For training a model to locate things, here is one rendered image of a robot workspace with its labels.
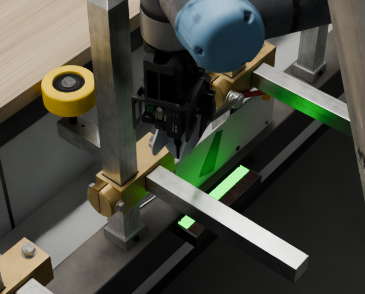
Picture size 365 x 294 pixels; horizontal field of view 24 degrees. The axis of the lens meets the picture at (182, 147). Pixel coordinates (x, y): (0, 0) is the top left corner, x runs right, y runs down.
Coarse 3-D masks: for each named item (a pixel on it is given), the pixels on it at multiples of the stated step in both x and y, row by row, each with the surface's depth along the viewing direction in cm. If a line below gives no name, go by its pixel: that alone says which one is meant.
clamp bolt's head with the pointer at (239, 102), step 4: (232, 92) 128; (244, 92) 132; (248, 92) 133; (252, 92) 134; (256, 92) 135; (260, 92) 136; (228, 96) 128; (240, 96) 128; (244, 96) 132; (248, 96) 133; (252, 96) 135; (228, 100) 129; (240, 100) 128; (236, 104) 128; (240, 104) 129
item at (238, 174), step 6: (240, 168) 139; (234, 174) 138; (240, 174) 138; (228, 180) 137; (234, 180) 137; (222, 186) 136; (228, 186) 136; (210, 192) 135; (216, 192) 135; (222, 192) 135; (216, 198) 134; (186, 216) 131; (180, 222) 130; (186, 222) 130; (192, 222) 130; (186, 228) 130
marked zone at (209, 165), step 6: (216, 132) 131; (216, 138) 132; (216, 144) 133; (210, 150) 133; (216, 150) 134; (210, 156) 134; (216, 156) 135; (210, 162) 135; (204, 168) 134; (210, 168) 136; (204, 174) 135
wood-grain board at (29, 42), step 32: (0, 0) 138; (32, 0) 138; (64, 0) 138; (128, 0) 138; (0, 32) 132; (32, 32) 132; (64, 32) 132; (0, 64) 126; (32, 64) 126; (64, 64) 126; (0, 96) 121; (32, 96) 124
